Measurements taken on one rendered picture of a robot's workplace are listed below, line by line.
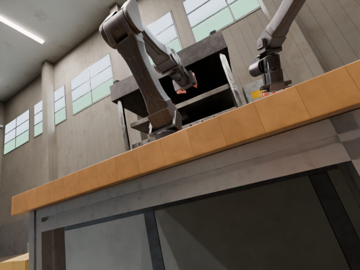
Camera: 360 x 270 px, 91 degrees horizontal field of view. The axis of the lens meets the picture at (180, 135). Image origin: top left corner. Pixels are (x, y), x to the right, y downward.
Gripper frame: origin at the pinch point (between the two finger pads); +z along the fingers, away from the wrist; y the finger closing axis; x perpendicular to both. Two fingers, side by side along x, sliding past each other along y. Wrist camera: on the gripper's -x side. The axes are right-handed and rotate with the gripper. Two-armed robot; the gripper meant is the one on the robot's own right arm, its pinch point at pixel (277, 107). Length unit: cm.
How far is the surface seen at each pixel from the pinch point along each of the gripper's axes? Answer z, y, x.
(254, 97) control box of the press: -10, 0, -93
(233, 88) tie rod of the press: -21, 16, -83
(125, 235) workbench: 43, 68, 19
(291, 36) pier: -116, -92, -306
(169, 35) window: -231, 161, -397
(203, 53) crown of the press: -59, 38, -93
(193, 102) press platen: -17, 54, -93
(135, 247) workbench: 48, 63, 20
